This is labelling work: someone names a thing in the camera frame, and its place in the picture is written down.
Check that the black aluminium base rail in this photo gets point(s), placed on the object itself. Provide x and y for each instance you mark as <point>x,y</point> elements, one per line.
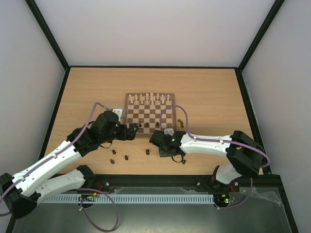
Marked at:
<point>201,183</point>

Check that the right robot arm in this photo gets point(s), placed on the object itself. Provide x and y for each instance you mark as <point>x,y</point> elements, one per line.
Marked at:
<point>244,155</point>

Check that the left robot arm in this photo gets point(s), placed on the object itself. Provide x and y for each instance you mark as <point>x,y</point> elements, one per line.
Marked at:
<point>25,190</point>

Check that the grey slotted cable duct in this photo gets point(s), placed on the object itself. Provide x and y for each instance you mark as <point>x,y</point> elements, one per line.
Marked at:
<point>133,199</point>

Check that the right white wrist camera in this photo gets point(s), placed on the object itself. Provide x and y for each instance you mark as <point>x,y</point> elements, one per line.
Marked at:
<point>169,131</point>

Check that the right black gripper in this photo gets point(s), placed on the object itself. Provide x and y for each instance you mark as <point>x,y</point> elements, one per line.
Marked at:
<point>157,140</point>

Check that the wooden chess board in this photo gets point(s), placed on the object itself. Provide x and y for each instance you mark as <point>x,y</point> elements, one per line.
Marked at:
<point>144,110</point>

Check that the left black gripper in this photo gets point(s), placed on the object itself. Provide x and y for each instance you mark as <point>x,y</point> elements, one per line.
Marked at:
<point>124,136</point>

